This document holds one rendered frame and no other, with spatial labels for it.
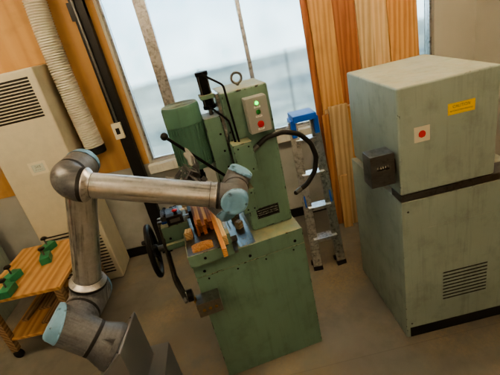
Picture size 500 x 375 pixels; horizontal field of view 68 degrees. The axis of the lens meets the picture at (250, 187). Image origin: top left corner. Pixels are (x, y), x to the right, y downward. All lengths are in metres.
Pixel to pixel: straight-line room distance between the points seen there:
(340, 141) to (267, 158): 1.34
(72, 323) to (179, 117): 0.93
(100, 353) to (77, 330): 0.12
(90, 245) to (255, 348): 1.14
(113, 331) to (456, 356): 1.71
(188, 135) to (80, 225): 0.60
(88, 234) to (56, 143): 1.61
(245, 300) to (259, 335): 0.26
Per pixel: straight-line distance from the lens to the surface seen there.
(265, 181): 1.83
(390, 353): 2.34
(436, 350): 2.38
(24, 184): 3.29
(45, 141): 3.10
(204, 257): 1.71
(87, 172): 1.31
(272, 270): 1.96
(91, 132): 3.11
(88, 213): 1.51
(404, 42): 3.29
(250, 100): 1.65
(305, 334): 2.32
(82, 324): 1.62
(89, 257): 1.61
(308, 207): 2.65
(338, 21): 3.12
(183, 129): 1.71
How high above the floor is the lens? 1.80
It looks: 24 degrees down
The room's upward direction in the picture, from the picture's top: 13 degrees counter-clockwise
